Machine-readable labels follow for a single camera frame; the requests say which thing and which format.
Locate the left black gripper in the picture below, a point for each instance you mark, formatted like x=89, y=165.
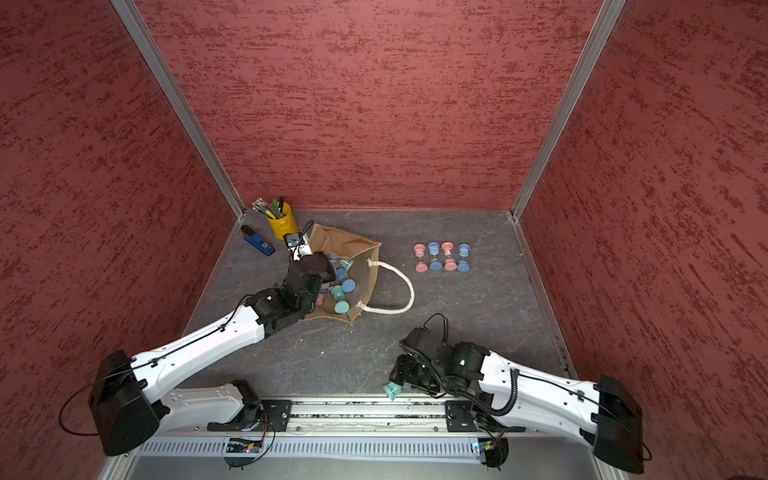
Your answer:
x=329, y=276

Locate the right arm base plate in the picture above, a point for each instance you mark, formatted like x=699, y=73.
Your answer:
x=462, y=416

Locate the yellow pen cup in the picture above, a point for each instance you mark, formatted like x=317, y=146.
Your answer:
x=284, y=225

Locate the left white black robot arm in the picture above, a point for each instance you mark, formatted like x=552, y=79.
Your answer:
x=132, y=398

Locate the pens in cup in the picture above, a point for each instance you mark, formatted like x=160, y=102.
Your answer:
x=272, y=210

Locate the blue stapler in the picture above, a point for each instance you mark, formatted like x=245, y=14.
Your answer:
x=256, y=241

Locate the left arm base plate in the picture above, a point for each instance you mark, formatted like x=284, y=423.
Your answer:
x=249, y=415

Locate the pink sand timer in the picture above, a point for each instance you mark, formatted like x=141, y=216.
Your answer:
x=420, y=253
x=450, y=263

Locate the green sand timer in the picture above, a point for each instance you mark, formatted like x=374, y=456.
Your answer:
x=392, y=390

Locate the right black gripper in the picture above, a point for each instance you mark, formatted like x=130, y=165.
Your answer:
x=405, y=369

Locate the aluminium front rail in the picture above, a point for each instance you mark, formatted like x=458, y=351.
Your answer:
x=410, y=428

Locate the blue sand timer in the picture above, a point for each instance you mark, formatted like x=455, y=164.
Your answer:
x=434, y=252
x=464, y=250

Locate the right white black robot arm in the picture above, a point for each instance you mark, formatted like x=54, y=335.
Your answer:
x=501, y=395

